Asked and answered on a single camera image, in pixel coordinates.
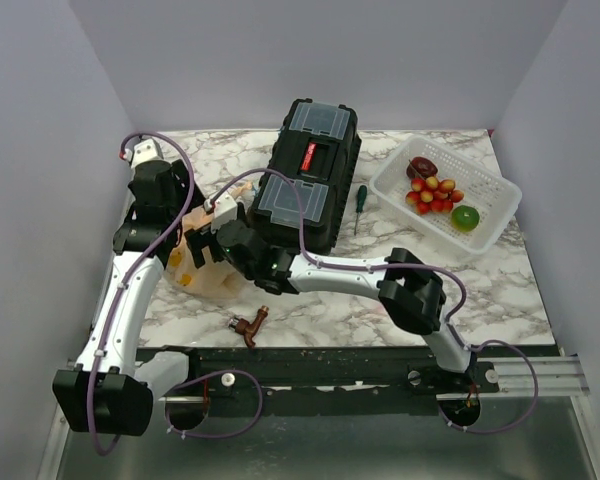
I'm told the translucent orange plastic bag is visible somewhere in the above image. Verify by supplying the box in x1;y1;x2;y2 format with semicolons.
163;181;254;299

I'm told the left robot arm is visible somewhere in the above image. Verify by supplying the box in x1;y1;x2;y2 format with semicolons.
52;159;202;436

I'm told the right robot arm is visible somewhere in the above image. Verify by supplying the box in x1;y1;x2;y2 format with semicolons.
184;220;477;392

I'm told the dark red fake apple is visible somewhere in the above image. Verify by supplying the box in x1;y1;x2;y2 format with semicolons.
406;156;438;180

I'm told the green fake fruit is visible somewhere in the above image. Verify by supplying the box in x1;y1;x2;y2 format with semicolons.
451;205;481;233

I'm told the brown faucet tap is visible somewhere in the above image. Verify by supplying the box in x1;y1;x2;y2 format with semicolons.
228;305;269;350

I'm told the black plastic toolbox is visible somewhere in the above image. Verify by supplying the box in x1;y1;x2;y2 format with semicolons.
247;98;361;255

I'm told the red yellow cherry bunch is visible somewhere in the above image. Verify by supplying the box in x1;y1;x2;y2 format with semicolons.
405;176;465;215

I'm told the white plastic basket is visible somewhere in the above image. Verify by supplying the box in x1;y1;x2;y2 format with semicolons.
369;135;522;256

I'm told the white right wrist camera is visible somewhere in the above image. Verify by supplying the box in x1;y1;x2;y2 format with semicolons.
203;194;238;232

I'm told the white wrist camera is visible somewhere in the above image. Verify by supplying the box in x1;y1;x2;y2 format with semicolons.
119;139;164;169
203;194;238;232

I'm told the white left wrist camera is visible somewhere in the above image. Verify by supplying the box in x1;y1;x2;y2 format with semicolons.
119;139;164;169

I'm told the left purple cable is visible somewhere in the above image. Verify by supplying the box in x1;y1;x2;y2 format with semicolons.
87;132;196;457

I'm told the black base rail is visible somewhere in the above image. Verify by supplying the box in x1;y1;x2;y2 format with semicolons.
161;347;499;428

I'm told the green handled screwdriver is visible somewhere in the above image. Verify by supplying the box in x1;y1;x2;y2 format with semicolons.
354;185;368;235

